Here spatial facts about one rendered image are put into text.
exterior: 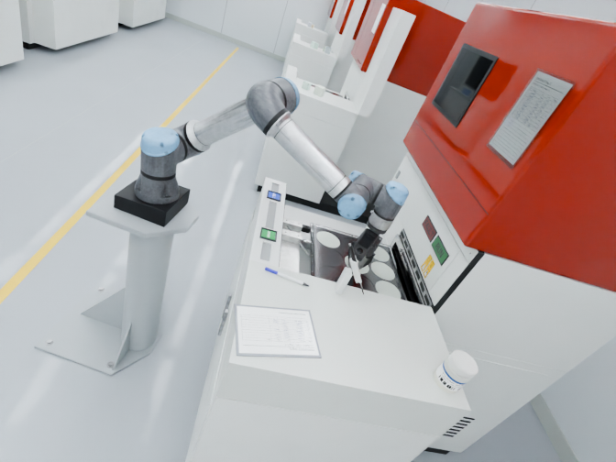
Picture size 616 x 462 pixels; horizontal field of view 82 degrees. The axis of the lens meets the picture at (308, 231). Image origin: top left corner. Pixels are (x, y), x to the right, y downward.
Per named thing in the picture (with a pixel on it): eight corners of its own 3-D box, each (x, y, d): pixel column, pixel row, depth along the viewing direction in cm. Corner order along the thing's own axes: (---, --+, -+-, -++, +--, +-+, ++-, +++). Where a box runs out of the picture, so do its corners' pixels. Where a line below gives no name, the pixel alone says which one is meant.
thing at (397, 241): (390, 249, 162) (401, 234, 157) (414, 327, 126) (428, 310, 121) (387, 248, 161) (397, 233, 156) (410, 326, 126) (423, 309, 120)
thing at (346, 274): (351, 289, 112) (369, 258, 105) (352, 298, 109) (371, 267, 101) (333, 284, 111) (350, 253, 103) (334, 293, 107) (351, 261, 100)
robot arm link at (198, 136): (151, 137, 127) (275, 72, 102) (178, 128, 140) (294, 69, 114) (168, 168, 131) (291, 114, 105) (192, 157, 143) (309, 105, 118)
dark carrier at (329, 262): (389, 248, 153) (389, 247, 153) (407, 309, 125) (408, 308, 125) (313, 226, 146) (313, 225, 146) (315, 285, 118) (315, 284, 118)
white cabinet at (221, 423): (321, 334, 222) (380, 233, 177) (330, 529, 143) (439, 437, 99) (219, 311, 209) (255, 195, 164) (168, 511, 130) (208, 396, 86)
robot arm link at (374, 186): (346, 176, 108) (379, 192, 107) (356, 165, 117) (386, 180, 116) (337, 197, 112) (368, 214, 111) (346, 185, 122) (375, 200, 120)
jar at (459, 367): (452, 372, 99) (471, 352, 93) (460, 396, 93) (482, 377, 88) (429, 367, 97) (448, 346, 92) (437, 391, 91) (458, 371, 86)
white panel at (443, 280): (379, 213, 193) (415, 147, 172) (416, 335, 127) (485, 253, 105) (373, 211, 193) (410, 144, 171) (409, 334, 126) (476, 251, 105)
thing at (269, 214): (277, 209, 161) (286, 182, 154) (266, 299, 116) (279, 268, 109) (257, 203, 159) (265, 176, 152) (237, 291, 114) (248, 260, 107)
